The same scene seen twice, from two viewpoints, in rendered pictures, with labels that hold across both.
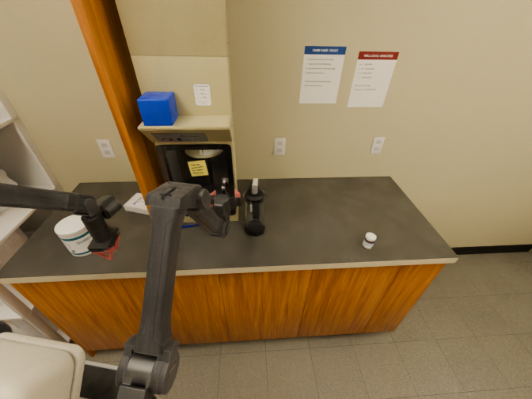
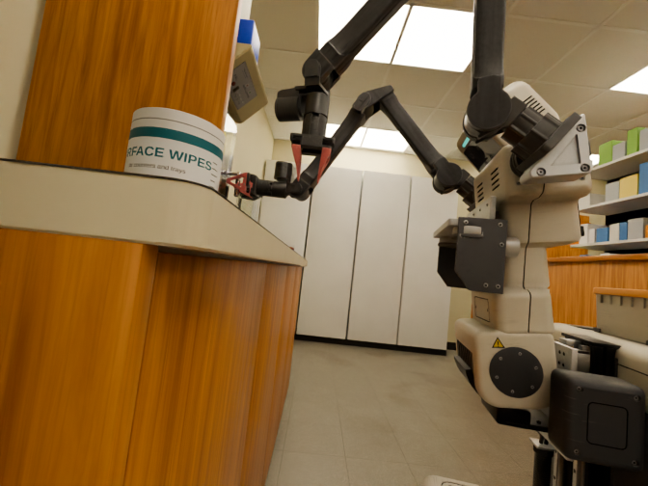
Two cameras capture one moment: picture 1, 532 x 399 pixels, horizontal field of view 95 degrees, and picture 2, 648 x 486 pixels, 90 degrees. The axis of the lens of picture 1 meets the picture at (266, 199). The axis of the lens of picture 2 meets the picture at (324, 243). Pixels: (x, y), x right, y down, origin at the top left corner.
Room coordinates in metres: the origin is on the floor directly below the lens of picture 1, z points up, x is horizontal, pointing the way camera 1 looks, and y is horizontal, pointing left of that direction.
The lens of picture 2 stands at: (0.48, 1.30, 0.90)
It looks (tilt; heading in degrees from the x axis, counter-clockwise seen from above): 5 degrees up; 274
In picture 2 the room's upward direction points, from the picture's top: 6 degrees clockwise
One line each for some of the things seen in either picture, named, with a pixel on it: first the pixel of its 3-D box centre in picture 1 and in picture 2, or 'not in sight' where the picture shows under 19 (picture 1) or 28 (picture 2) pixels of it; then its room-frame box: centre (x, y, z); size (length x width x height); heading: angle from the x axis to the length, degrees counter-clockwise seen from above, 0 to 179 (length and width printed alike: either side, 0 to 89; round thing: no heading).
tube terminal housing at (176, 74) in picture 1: (200, 144); not in sight; (1.07, 0.32, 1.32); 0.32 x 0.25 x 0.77; 95
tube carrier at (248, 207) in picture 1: (254, 211); (246, 219); (0.90, 0.05, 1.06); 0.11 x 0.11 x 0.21
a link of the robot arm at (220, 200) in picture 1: (218, 214); (289, 179); (0.71, 0.18, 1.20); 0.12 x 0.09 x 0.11; 173
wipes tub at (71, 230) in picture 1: (79, 235); (175, 174); (0.76, 0.84, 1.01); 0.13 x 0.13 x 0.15
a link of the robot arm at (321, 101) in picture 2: (95, 219); (314, 108); (0.59, 0.57, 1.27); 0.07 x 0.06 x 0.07; 165
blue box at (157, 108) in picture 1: (159, 108); (239, 43); (0.88, 0.39, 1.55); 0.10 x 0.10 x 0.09; 5
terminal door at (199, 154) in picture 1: (201, 184); (216, 166); (0.93, 0.30, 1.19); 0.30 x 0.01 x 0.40; 95
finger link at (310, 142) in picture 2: (108, 248); (313, 162); (0.58, 0.58, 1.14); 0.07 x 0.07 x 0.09; 5
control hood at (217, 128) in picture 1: (188, 133); (242, 89); (0.88, 0.30, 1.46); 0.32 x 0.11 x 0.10; 95
